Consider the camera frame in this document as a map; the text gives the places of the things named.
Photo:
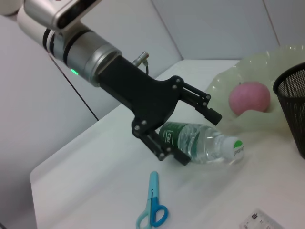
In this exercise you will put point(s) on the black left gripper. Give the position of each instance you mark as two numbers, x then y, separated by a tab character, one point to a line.
143	95

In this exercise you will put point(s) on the clear green-label water bottle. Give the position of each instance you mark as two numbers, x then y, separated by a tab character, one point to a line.
202	140

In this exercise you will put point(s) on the pink peach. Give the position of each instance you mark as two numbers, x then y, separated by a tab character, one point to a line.
250	97

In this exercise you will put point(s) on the blue teal scissors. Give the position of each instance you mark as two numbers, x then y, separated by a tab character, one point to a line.
153	198

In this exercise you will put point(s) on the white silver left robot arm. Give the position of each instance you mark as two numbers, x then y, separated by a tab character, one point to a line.
71	45

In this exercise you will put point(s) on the translucent green fruit plate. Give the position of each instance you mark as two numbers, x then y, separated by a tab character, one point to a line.
257	66

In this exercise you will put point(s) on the black mesh pen holder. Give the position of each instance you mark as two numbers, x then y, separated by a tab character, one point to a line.
293	100

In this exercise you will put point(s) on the clear plastic ruler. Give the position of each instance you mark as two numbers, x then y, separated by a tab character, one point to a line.
259	219

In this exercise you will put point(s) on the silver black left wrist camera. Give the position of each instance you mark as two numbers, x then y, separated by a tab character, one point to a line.
57	12

